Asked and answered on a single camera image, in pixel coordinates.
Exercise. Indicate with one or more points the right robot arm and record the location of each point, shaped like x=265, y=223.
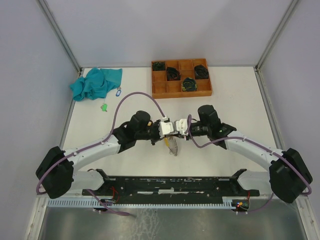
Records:
x=289, y=176

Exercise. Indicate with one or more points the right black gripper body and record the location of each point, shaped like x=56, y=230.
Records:
x=187, y=137

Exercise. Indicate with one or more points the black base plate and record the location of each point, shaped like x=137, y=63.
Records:
x=173, y=190

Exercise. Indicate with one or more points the key with blue tag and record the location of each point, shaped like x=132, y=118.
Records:
x=118, y=93

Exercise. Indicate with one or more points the wooden compartment tray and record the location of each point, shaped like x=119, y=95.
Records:
x=163, y=89

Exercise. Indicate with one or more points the white cable duct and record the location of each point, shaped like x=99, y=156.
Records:
x=90, y=202

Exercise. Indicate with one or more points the teal cloth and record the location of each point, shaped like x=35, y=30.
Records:
x=96, y=84

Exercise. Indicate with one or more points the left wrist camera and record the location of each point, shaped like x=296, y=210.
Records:
x=166, y=128

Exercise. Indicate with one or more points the key with green tag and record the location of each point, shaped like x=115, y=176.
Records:
x=104, y=107

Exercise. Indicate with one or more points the right aluminium frame post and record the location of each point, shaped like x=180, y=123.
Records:
x=277, y=33

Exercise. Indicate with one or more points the rolled dark fabric far left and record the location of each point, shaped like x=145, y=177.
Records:
x=158, y=66

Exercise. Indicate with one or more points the aluminium frame post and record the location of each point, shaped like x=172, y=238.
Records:
x=49, y=15
x=277, y=33

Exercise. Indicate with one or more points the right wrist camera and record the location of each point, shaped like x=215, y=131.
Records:
x=182, y=126

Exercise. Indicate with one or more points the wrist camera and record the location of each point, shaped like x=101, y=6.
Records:
x=166, y=128
x=182, y=126

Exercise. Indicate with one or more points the rolled dark fabric right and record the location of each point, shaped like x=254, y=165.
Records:
x=201, y=72

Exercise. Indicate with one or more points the metal keyring organizer yellow handle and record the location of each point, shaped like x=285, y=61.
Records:
x=172, y=145

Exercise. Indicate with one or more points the rolled dark fabric red pattern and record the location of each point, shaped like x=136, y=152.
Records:
x=172, y=74

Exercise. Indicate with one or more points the rolled dark fabric green pattern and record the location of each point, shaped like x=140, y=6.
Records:
x=189, y=85

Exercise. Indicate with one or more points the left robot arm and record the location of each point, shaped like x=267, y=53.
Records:
x=60, y=170

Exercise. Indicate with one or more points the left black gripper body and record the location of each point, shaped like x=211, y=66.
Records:
x=155, y=136

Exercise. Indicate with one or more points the left aluminium frame post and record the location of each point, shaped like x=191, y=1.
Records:
x=49, y=15

